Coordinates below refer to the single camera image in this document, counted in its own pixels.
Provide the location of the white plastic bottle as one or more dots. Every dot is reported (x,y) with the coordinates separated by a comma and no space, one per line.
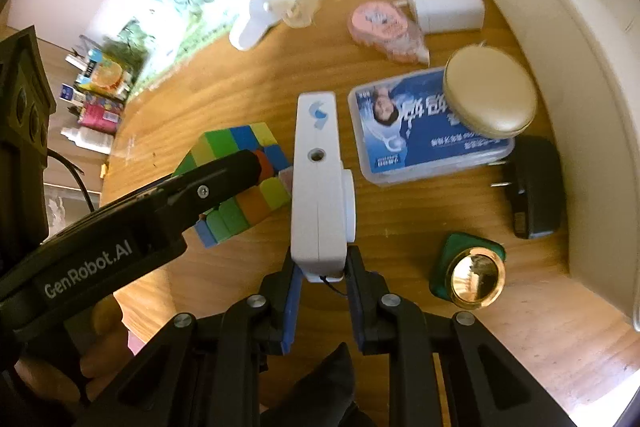
(250,27)

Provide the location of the white lotion bottle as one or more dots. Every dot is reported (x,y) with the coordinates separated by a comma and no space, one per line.
(85,138)

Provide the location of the dark cloth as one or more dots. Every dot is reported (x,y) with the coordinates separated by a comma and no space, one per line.
(320,387)

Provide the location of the green bottle with gold cap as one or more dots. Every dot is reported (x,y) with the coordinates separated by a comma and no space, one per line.
(475,277)

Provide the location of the pink correction tape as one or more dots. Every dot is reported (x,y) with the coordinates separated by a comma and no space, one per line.
(375,24)

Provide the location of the black plug adapter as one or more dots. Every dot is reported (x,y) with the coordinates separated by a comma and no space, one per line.
(537,187)

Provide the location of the white plug charger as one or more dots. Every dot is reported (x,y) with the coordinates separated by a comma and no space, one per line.
(445,2)

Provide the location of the orange juice carton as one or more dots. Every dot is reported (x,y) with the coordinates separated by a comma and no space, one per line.
(105,74)

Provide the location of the clear box with blue label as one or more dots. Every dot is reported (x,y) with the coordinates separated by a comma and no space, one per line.
(400,142)

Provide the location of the pink box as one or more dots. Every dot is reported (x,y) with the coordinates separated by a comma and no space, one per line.
(100,117)

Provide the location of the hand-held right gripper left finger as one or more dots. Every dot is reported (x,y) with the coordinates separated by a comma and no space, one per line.
(291,307)

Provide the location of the small yellow object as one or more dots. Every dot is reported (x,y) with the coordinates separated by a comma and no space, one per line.
(103,169)

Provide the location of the beige round zip case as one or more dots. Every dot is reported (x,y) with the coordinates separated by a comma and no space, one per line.
(490,92)

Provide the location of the multicoloured puzzle cube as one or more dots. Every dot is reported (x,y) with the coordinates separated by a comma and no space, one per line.
(270,199)

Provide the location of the person's left hand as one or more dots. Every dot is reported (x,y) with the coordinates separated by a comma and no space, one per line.
(105,332)

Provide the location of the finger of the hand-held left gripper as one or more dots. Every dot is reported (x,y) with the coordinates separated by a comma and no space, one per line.
(220,179)

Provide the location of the small blue carton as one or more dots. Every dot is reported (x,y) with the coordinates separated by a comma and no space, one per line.
(72,94)

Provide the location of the white plastic bin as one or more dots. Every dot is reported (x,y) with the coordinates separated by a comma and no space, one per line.
(575,57)

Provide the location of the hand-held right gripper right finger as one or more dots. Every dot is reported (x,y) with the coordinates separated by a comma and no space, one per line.
(357,307)

